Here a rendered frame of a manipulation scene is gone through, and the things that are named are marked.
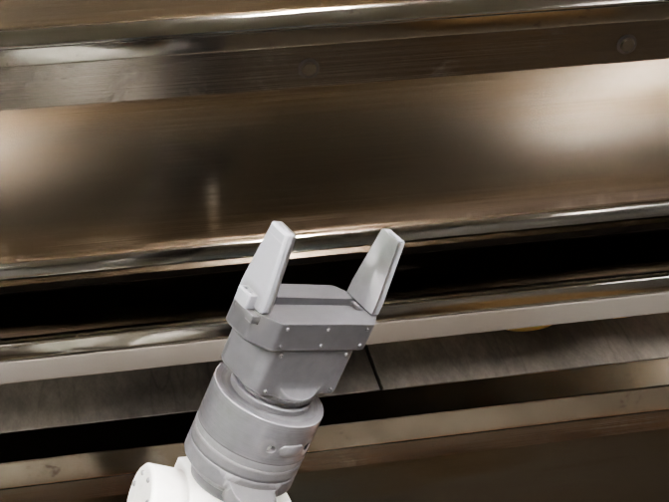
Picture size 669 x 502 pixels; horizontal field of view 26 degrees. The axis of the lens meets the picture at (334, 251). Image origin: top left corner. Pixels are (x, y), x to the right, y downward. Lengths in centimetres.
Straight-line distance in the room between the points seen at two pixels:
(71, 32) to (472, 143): 47
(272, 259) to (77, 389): 90
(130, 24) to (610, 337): 84
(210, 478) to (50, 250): 56
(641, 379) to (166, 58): 76
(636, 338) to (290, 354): 100
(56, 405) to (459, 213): 57
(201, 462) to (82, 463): 69
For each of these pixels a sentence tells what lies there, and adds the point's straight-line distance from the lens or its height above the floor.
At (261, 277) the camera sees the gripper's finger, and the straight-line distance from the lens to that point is 101.
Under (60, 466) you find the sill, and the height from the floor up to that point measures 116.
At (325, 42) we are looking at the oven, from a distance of 153.
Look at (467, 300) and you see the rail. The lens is 155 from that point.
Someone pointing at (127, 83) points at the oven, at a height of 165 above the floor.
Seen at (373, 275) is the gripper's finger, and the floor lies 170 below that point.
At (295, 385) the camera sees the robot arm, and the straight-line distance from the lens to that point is 106.
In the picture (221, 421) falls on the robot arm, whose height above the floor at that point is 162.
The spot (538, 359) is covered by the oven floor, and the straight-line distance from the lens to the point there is 191.
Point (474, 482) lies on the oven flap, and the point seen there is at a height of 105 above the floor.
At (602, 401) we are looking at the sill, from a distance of 187.
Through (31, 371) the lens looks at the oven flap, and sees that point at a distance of 151.
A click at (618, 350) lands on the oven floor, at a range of 195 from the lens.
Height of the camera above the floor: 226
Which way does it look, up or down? 30 degrees down
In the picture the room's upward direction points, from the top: straight up
